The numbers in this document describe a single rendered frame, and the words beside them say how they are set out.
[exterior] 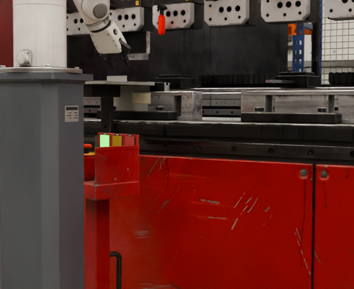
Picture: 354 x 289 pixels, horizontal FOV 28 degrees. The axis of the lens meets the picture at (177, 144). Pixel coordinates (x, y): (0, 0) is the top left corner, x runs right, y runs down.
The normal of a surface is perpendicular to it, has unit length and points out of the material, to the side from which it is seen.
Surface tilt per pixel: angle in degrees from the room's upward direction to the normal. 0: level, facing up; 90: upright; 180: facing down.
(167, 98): 90
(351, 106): 90
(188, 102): 90
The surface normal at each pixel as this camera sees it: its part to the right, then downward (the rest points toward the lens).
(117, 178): 0.67, 0.04
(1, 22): 0.83, 0.04
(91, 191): -0.74, 0.04
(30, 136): -0.39, 0.05
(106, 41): -0.37, 0.69
